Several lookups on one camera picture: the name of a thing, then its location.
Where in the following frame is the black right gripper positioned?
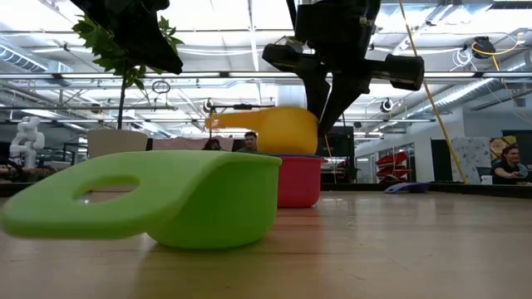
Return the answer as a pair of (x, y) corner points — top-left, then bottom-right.
(261, 0), (426, 139)

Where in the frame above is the yellow plastic measuring cup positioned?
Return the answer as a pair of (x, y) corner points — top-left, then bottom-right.
(204, 105), (320, 156)

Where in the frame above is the red plastic measuring cup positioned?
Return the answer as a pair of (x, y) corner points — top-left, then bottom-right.
(275, 154), (328, 209)

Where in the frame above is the small dark blue measuring cup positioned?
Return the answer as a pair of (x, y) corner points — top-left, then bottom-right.
(383, 182), (431, 195)

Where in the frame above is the green plastic measuring cup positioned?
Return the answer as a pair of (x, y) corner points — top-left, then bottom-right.
(0, 149), (283, 251)

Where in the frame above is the green leafy plant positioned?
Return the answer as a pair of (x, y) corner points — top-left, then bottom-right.
(71, 14), (185, 130)

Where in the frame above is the black screen on stand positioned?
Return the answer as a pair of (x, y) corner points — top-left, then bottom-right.
(322, 125), (356, 158)

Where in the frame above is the person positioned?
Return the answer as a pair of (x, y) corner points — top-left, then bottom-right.
(235, 130), (261, 154)
(490, 144), (531, 186)
(201, 138), (224, 152)

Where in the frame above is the red storage rack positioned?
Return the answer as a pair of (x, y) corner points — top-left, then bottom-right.
(375, 150), (411, 181)

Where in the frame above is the white cylindrical plant pot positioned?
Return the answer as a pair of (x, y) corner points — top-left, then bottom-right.
(86, 129), (150, 159)

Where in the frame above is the pink partition board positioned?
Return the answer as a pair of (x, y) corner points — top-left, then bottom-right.
(150, 136), (234, 153)

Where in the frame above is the white patterned cloth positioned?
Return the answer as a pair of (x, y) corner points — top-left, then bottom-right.
(450, 136), (492, 184)

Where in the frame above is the colourful patterned cloth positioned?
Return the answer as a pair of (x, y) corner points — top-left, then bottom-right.
(489, 135), (519, 159)

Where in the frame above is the thin yellow cord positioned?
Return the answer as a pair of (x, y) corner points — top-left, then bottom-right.
(323, 135), (338, 184)

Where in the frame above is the black hanging cable loop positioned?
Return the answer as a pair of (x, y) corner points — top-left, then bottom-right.
(150, 79), (172, 96)

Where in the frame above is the thick yellow hanging cable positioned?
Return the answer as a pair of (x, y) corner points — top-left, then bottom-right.
(397, 0), (468, 184)

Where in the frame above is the black aluminium table frame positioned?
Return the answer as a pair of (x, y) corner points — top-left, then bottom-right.
(0, 181), (532, 199)

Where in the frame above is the black ceiling cable reel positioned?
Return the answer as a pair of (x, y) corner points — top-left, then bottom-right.
(470, 36), (498, 60)

